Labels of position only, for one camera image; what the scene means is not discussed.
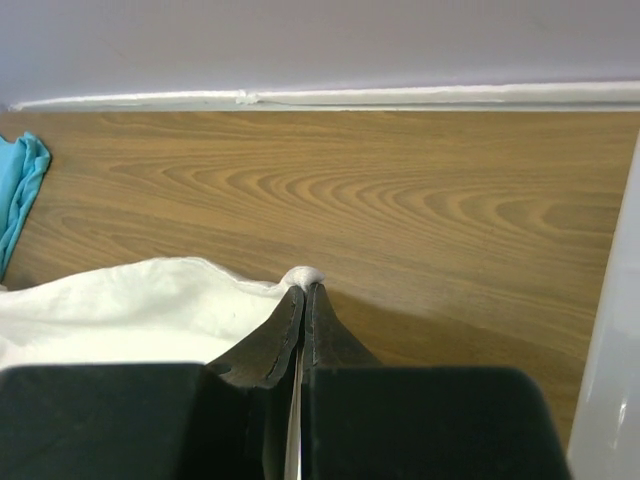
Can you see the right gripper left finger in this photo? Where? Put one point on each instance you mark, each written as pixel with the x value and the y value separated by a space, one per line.
pixel 233 418

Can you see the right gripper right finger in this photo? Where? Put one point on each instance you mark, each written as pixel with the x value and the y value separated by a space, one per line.
pixel 361 419

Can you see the white t-shirt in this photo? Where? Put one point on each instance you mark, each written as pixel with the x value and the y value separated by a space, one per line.
pixel 163 310

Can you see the white plastic basket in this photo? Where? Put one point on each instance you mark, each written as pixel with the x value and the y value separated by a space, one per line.
pixel 604 441

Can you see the folded blue t-shirt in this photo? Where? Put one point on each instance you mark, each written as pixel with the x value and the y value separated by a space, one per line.
pixel 24 164

